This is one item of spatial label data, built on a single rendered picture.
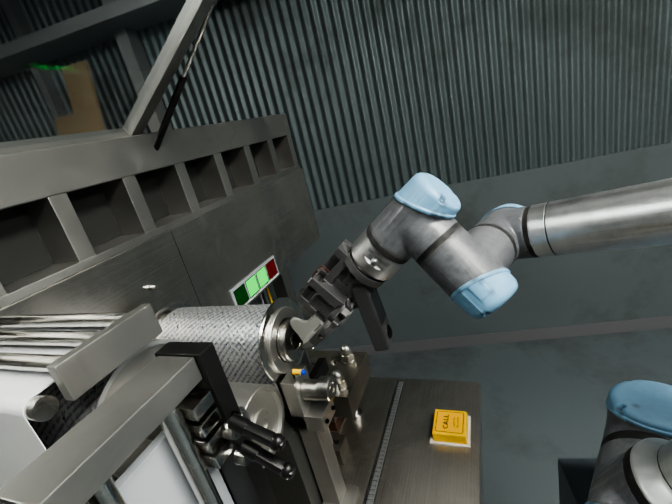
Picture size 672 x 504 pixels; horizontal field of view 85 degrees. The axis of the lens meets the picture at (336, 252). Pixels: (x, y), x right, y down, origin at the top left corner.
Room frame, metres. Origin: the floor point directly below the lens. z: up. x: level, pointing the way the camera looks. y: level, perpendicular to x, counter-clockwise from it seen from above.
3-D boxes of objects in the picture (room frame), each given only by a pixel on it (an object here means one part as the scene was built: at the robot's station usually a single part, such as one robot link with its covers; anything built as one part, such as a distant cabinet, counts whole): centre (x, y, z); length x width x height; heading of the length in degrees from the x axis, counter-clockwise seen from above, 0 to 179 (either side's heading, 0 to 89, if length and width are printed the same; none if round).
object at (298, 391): (0.53, 0.10, 1.05); 0.06 x 0.05 x 0.31; 65
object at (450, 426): (0.62, -0.15, 0.91); 0.07 x 0.07 x 0.02; 65
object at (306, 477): (0.60, 0.29, 1.00); 0.33 x 0.07 x 0.20; 65
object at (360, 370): (0.81, 0.20, 1.00); 0.40 x 0.16 x 0.06; 65
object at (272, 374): (0.57, 0.13, 1.25); 0.15 x 0.01 x 0.15; 155
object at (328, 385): (0.51, 0.07, 1.18); 0.04 x 0.02 x 0.04; 155
